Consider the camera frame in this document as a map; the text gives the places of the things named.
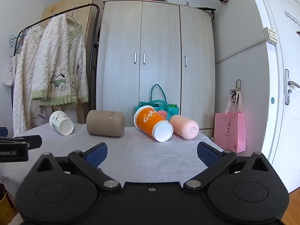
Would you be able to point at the white door hook rack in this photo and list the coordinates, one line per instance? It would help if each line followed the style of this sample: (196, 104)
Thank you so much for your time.
(291, 17)

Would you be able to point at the white green-print paper cup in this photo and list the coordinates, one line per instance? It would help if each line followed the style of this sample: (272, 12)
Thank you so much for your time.
(61, 123)

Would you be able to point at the teal tote bag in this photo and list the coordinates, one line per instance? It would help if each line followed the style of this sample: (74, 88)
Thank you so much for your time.
(170, 110)

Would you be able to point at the black clothes rack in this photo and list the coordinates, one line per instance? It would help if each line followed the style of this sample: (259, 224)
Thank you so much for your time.
(97, 28)

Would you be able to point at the white fluffy robe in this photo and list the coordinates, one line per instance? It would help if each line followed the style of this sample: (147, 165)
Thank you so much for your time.
(25, 75)

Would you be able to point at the black item on wardrobe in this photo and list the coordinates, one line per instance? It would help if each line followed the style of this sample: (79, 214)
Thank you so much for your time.
(206, 9)

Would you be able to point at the taupe plastic cup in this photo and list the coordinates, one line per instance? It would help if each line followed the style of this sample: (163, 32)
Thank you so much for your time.
(104, 123)

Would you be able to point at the white door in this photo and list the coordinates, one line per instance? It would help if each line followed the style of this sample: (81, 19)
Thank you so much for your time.
(281, 51)

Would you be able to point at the white tote bag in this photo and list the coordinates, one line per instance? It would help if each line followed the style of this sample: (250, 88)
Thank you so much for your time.
(9, 71)

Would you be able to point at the beige wall switch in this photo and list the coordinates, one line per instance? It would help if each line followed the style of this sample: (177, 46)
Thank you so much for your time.
(270, 34)

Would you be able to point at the white green-trim fluffy jacket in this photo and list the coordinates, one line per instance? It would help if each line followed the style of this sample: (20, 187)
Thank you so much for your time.
(58, 51)

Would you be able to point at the yellow container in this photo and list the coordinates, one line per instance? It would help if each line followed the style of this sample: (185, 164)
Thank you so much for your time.
(5, 206)

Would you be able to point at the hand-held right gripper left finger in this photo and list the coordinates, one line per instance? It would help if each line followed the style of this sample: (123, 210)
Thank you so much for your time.
(96, 154)

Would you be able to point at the pink plastic cup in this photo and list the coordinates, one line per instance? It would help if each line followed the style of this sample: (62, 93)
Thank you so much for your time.
(184, 126)

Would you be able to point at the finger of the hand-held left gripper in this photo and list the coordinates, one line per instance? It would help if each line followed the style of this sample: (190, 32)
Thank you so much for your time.
(32, 141)
(2, 131)

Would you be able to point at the orange paper cup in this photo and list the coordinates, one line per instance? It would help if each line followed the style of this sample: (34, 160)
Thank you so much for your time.
(150, 120)

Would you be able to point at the pink paper bag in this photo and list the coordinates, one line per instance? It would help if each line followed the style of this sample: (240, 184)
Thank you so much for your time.
(229, 131)

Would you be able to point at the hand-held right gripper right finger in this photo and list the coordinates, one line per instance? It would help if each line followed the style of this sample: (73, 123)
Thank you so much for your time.
(207, 154)

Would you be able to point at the grey three-door wardrobe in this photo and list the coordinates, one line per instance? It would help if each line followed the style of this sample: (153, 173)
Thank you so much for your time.
(159, 51)

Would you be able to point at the white textured tablecloth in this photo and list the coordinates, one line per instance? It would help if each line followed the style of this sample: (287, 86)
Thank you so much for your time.
(140, 152)

